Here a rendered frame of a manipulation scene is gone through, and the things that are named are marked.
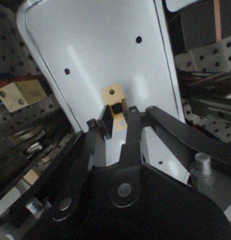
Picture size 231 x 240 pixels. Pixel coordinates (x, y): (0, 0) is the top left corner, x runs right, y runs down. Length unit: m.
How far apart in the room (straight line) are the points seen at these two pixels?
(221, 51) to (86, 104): 0.56
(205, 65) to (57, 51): 0.53
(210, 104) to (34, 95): 0.28
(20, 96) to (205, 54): 0.60
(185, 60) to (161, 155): 0.40
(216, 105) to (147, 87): 0.11
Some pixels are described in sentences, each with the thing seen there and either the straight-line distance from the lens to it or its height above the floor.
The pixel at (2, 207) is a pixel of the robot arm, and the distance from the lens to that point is 0.90.
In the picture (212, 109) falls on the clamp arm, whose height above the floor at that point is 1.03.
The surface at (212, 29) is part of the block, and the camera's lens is 0.30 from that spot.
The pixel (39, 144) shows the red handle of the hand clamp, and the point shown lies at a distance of 0.23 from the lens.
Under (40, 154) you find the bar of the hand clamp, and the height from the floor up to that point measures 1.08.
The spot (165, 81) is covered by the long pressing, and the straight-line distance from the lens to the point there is 0.24.
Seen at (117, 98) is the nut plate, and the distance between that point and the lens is 0.22.
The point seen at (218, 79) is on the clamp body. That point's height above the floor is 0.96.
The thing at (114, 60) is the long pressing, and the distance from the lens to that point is 0.22.
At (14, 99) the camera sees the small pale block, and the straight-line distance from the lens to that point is 0.22.
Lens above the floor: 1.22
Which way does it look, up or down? 67 degrees down
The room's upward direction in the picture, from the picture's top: 176 degrees counter-clockwise
